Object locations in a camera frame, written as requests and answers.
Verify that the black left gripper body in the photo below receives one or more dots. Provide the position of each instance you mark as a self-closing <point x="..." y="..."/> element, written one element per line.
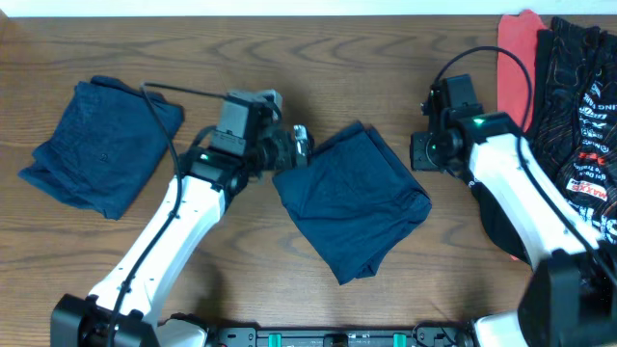
<point x="287" y="151"/>

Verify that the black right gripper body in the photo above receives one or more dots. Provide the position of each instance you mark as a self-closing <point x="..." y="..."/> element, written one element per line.
<point x="429" y="153"/>

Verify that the dark navy shorts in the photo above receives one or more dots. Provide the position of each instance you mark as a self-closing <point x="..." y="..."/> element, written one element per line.
<point x="354" y="202"/>

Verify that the navy blue garment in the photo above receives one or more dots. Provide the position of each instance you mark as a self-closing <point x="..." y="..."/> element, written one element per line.
<point x="105" y="147"/>

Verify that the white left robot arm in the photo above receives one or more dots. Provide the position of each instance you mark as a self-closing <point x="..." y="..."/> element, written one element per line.
<point x="124" y="308"/>

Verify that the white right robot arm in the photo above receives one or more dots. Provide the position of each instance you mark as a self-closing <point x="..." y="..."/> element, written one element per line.
<point x="570" y="299"/>

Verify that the black printed garment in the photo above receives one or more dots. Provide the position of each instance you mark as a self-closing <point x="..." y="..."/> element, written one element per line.
<point x="559" y="82"/>

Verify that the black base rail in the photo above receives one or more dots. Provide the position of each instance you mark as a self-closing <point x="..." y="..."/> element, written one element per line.
<point x="423" y="334"/>

